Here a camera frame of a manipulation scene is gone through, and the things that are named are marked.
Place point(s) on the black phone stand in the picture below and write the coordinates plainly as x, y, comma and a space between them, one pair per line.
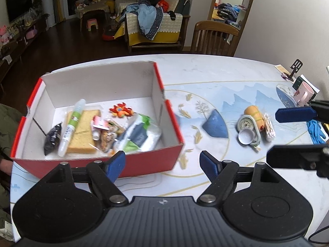
297, 65

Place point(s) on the grey green round case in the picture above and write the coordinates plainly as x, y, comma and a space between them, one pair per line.
248, 127

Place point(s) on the white green tube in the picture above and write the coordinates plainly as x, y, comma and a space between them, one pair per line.
69, 131

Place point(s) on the red floor object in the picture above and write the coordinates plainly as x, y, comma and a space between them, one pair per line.
108, 34

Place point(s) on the pink stool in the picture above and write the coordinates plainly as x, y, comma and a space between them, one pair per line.
93, 24

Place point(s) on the beige card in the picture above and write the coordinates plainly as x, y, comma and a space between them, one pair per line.
279, 68

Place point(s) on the dark clothes pile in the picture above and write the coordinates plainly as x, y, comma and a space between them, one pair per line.
228, 11

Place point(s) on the pink mug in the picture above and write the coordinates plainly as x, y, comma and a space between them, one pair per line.
303, 94

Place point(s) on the blue gloves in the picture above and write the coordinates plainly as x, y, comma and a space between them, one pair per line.
316, 132

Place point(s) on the wooden chair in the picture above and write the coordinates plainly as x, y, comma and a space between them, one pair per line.
216, 27

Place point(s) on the small red white tube packet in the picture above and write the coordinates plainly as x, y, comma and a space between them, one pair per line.
99, 124

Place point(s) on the pink bag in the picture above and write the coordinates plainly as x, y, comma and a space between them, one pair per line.
31, 34

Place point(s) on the yellow sponge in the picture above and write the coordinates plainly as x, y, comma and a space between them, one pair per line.
82, 136

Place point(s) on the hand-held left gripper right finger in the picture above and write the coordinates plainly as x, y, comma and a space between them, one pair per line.
209, 166

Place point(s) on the green white wet wipes packet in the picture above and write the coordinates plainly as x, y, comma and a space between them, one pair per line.
140, 133

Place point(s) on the person's olive jacket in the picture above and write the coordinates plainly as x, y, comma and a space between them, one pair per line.
7, 123

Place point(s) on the white standing air conditioner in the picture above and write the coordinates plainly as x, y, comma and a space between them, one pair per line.
48, 2

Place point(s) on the red orange dragon toy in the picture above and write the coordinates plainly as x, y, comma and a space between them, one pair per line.
120, 110

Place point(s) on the black snack packet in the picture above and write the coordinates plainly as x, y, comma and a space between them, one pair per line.
52, 140

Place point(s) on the sofa with yellow cream cover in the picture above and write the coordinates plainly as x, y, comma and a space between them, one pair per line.
169, 30

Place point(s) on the black television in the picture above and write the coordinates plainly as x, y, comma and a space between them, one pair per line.
19, 3

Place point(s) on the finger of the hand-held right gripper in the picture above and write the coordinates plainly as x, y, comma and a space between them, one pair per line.
295, 115
290, 157

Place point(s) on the black sock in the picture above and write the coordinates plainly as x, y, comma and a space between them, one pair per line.
171, 15

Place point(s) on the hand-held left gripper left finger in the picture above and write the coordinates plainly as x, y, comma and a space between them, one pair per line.
115, 164

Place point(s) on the small wooden table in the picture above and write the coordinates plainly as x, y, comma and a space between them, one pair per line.
92, 7

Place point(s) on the pink plush toy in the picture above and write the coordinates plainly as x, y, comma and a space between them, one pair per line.
3, 33

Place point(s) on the cotton swab pack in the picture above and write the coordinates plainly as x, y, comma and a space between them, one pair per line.
269, 128

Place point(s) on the orange bag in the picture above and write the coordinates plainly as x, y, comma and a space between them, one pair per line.
162, 4

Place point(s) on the dark green box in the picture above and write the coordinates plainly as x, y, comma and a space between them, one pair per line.
298, 82

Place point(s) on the blue clothing pile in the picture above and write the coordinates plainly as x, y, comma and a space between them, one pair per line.
146, 18

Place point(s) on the red cardboard box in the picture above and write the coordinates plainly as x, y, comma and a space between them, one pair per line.
154, 162

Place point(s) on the dark television cabinet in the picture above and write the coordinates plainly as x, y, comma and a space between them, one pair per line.
15, 51

